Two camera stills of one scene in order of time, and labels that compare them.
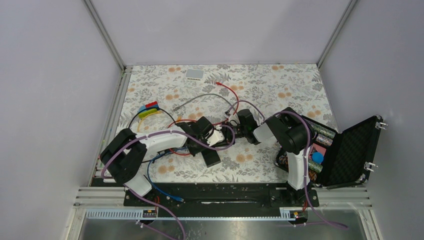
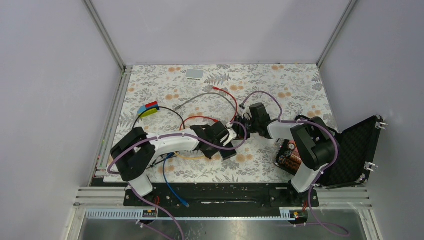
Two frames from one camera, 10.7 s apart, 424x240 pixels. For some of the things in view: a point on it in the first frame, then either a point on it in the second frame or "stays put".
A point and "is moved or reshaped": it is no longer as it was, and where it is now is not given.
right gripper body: (233, 133) stays put
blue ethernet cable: (177, 198) is moved or reshaped
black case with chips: (337, 158) stays put
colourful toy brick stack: (152, 104) stays put
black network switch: (211, 157) to (227, 154)
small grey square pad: (194, 74) stays put
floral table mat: (217, 107) stays put
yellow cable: (179, 118) to (188, 157)
